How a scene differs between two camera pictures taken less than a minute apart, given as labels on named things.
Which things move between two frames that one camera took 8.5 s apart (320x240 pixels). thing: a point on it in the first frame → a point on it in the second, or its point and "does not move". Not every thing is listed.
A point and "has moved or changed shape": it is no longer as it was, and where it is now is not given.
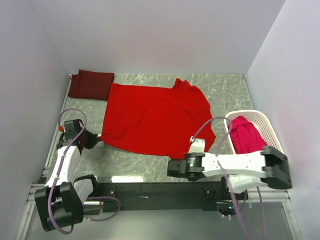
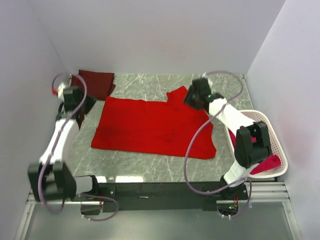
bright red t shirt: [160, 119] has moved or changed shape
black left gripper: [93, 139] → [90, 101]
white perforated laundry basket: [261, 123] does not move
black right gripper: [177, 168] → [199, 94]
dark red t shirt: [90, 85] does not move
